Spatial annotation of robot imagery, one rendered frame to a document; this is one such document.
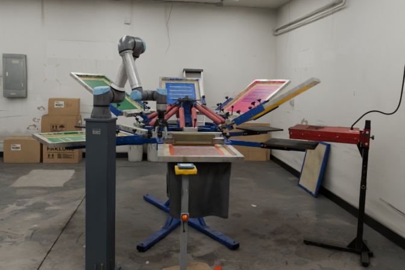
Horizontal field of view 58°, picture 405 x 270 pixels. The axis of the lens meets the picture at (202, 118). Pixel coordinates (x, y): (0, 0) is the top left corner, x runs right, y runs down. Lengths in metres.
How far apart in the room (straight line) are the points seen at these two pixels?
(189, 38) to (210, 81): 0.93
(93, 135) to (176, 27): 4.74
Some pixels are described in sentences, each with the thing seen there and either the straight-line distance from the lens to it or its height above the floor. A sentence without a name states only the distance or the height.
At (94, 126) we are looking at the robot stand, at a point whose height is 1.15.
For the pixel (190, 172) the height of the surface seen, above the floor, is 0.94.
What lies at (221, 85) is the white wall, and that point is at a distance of 7.21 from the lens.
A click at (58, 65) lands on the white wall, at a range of 7.35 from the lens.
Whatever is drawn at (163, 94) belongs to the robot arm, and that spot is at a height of 1.39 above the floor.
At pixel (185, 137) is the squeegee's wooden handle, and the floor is 1.03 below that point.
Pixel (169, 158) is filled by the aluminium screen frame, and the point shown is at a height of 0.97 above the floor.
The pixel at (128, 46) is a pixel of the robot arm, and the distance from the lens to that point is 2.60.
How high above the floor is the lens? 1.47
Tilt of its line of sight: 5 degrees down
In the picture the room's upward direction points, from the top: 2 degrees clockwise
